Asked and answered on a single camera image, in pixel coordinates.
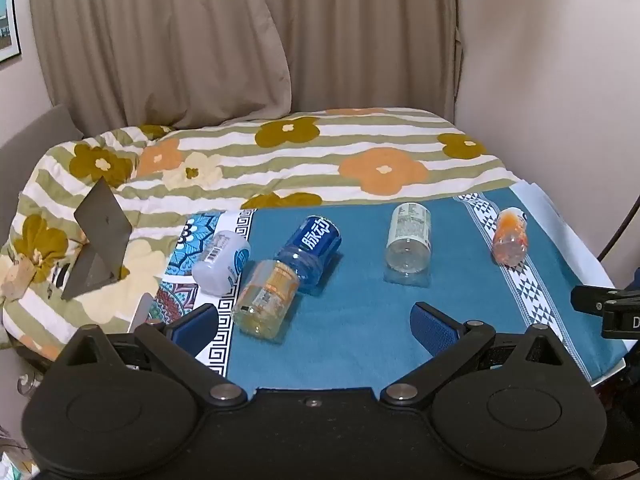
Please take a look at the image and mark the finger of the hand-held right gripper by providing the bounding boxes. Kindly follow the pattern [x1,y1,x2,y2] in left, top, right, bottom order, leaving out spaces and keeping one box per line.
[570,285,627,317]

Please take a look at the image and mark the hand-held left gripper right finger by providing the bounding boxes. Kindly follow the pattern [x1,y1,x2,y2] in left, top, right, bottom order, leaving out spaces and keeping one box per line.
[379,302,576,405]

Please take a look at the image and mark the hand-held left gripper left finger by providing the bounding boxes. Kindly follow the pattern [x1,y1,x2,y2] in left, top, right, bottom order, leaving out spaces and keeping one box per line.
[56,304,249,405]

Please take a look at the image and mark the silver flat device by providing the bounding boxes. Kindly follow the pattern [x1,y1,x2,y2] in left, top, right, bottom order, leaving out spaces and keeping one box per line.
[127,293,157,334]

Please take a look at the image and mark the teal patterned tablecloth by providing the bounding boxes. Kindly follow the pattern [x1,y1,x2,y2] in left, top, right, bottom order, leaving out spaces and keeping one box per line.
[152,186,627,392]

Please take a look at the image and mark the white plastic bottle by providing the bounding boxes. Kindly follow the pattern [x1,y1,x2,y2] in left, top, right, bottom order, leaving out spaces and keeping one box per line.
[192,230,251,296]

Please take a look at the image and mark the clear yellow plastic bottle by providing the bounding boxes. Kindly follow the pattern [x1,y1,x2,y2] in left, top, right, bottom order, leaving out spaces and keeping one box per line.
[231,259,301,339]

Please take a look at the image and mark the white sheet under tablecloth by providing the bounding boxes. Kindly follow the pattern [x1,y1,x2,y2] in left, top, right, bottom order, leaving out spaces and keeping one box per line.
[510,181,628,388]

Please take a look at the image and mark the clear bottle with pale label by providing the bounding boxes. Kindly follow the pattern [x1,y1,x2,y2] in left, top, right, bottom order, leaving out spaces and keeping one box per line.
[384,202,432,274]

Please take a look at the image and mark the clear orange plastic bottle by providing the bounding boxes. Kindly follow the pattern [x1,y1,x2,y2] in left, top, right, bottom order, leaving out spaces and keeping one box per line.
[492,207,530,267]

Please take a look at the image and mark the grey folding stand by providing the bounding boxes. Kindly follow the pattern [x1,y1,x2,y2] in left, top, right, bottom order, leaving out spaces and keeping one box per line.
[60,177,134,302]

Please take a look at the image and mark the blue plastic bottle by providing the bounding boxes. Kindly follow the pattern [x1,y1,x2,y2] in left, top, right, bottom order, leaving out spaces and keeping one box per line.
[274,215,343,296]

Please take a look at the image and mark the floral striped blanket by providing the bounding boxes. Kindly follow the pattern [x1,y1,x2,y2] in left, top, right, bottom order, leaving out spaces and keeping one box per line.
[0,106,521,361]

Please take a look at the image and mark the grey sofa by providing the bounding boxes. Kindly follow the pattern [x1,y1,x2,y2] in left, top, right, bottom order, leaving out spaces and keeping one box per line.
[0,104,85,253]

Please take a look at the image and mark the beige curtain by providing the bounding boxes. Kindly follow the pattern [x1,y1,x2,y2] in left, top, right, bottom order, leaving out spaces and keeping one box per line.
[27,0,466,131]

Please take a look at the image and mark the dark cable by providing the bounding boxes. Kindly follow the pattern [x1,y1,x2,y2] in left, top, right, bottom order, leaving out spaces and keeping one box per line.
[596,199,640,262]

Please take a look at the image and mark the framed wall picture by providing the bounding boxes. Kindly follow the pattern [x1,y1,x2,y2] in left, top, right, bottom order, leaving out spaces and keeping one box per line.
[0,0,23,64]

